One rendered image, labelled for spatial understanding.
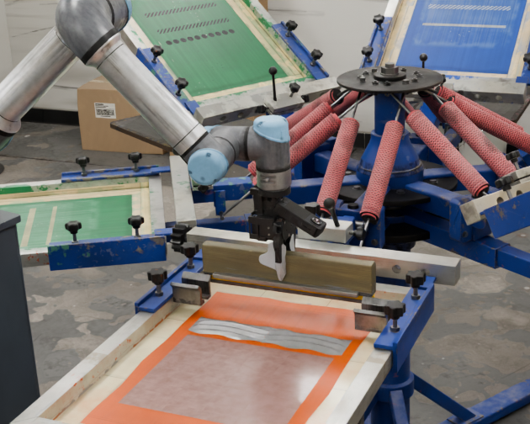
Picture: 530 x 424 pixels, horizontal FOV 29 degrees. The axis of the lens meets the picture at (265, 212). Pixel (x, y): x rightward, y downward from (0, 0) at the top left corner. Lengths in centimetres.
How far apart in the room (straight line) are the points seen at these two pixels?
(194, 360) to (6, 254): 51
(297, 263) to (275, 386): 33
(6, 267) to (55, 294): 248
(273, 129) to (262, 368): 50
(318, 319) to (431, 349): 191
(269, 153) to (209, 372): 47
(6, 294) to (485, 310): 259
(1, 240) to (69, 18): 55
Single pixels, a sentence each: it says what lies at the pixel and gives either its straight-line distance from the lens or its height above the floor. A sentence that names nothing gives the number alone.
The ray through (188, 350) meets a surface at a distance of 223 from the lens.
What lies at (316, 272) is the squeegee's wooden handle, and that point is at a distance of 227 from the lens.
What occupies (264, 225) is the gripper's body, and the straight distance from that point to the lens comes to 226.
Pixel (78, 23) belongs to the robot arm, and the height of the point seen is 164.
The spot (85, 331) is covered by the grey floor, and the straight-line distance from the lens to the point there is 450.
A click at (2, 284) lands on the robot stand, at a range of 240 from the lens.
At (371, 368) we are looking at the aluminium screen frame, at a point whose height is 99.
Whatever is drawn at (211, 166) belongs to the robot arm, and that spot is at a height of 136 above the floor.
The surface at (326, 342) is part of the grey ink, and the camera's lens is 221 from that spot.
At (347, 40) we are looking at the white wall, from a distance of 651.
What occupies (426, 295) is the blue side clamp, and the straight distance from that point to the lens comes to 231.
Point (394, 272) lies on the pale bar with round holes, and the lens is 243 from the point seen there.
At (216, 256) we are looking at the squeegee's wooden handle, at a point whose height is 108.
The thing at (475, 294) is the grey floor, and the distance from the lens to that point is 467.
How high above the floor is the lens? 201
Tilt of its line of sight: 21 degrees down
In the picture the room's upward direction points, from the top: 3 degrees counter-clockwise
